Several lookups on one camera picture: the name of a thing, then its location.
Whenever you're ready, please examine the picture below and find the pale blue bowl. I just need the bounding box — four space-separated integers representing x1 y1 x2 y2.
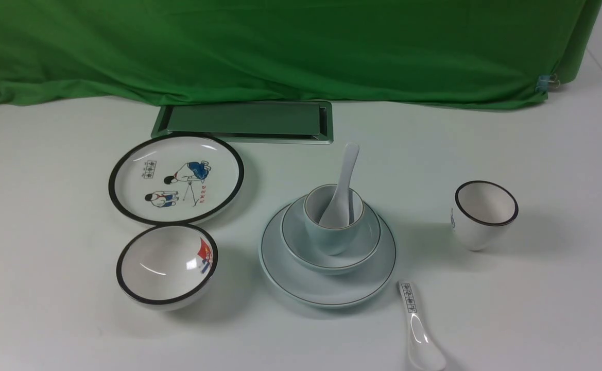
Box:
281 195 382 275

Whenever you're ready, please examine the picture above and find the plain white ceramic spoon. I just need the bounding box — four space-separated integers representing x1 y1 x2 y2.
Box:
319 142 360 229

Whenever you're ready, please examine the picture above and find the pale blue cup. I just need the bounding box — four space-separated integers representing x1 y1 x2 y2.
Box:
302 184 368 256

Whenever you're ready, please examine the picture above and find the pale blue plate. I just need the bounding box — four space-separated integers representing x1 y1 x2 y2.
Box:
259 204 398 309

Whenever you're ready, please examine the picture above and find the black-rimmed plate with cartoon figures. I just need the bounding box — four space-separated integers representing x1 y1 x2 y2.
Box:
108 133 245 226

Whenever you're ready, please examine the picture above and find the black-rimmed white bowl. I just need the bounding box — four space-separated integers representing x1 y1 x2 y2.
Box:
115 225 219 311

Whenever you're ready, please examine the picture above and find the black-rimmed white cup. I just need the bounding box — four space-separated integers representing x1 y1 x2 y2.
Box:
451 180 519 251

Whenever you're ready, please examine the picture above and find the green backdrop cloth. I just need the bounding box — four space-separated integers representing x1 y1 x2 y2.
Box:
0 1 602 110

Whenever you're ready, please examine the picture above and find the blue binder clip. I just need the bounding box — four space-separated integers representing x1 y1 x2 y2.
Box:
535 74 561 92

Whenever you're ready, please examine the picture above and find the white spoon with printed handle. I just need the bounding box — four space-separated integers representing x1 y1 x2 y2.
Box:
397 280 447 370

